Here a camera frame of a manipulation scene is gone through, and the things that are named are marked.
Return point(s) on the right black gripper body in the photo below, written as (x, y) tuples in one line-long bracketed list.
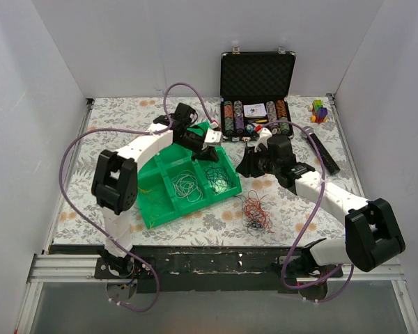
[(252, 163)]

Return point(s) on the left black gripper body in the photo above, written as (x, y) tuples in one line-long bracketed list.
[(202, 150)]

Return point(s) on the green compartment tray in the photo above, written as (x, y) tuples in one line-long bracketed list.
[(171, 185)]

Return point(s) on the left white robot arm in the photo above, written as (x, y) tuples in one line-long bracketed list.
[(115, 183)]

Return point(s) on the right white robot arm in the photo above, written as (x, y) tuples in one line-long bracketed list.
[(372, 235)]

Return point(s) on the colourful toy block train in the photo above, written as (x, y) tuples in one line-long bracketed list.
[(318, 111)]

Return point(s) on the black poker chip case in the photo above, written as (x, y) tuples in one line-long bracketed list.
[(252, 77)]

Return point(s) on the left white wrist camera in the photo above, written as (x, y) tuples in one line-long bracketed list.
[(213, 136)]

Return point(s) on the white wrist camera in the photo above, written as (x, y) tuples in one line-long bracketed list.
[(263, 135), (213, 136)]

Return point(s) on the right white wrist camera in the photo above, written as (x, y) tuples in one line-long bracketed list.
[(263, 135)]

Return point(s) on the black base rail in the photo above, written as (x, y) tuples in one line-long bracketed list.
[(210, 269)]

